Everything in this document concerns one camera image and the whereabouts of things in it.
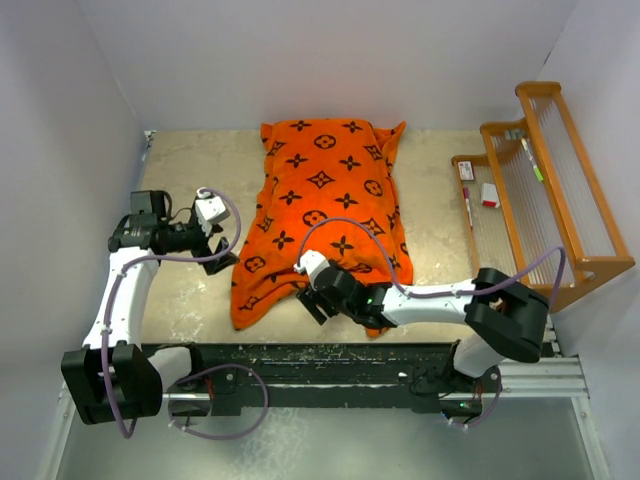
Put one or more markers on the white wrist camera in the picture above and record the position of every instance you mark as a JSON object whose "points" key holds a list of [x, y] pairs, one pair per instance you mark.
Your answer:
{"points": [[311, 263], [211, 210]]}

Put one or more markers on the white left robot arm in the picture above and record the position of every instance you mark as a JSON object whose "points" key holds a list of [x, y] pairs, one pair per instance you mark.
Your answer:
{"points": [[110, 378]]}

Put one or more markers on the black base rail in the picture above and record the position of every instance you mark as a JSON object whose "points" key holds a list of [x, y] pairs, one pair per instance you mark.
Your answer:
{"points": [[333, 375]]}

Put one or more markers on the red white marker pen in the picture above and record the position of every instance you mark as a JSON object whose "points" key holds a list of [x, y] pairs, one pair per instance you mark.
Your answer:
{"points": [[468, 206]]}

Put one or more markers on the orange wooden tiered rack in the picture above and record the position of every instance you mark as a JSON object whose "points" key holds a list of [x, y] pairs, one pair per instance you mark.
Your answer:
{"points": [[568, 208]]}

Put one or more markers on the white red small box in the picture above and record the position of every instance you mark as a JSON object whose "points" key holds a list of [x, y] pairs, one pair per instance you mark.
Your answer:
{"points": [[489, 195]]}

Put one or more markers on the grey small clip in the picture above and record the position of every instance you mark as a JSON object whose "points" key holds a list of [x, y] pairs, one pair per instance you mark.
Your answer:
{"points": [[515, 134]]}

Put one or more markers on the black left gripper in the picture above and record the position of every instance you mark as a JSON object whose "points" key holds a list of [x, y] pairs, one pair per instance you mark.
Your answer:
{"points": [[214, 265]]}

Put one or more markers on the aluminium frame rail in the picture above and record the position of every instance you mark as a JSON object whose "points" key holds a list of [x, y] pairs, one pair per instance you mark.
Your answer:
{"points": [[532, 430]]}

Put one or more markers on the orange patterned pillowcase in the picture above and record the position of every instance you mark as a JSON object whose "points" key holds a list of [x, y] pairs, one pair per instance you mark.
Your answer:
{"points": [[328, 187]]}

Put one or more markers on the green tipped white pen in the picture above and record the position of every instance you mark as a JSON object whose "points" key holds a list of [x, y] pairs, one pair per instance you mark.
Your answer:
{"points": [[529, 153]]}

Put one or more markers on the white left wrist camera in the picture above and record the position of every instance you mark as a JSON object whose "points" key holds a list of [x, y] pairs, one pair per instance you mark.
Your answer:
{"points": [[211, 210]]}

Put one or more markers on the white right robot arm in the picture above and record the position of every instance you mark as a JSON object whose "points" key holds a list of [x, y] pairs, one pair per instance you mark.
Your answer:
{"points": [[507, 318]]}

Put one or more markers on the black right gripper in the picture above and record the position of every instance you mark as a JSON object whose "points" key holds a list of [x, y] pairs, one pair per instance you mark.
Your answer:
{"points": [[308, 299]]}

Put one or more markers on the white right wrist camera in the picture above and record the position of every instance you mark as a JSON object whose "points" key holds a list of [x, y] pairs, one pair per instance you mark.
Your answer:
{"points": [[311, 263]]}

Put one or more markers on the white red label card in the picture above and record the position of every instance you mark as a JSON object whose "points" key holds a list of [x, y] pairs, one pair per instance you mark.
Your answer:
{"points": [[466, 171]]}

